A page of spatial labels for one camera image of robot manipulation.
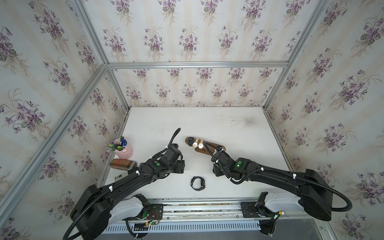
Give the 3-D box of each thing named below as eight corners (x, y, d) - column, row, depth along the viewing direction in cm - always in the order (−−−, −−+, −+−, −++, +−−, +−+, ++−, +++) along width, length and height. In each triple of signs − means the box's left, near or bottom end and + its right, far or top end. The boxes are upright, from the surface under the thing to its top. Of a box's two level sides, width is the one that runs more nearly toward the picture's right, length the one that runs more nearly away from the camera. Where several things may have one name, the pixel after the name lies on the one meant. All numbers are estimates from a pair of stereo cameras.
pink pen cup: (121, 162, 92) (113, 151, 82) (121, 149, 98) (113, 138, 88) (133, 159, 94) (126, 148, 83) (132, 146, 99) (126, 135, 89)
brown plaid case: (111, 168, 90) (108, 165, 86) (117, 159, 94) (113, 155, 90) (132, 173, 88) (129, 170, 84) (137, 163, 92) (134, 160, 88)
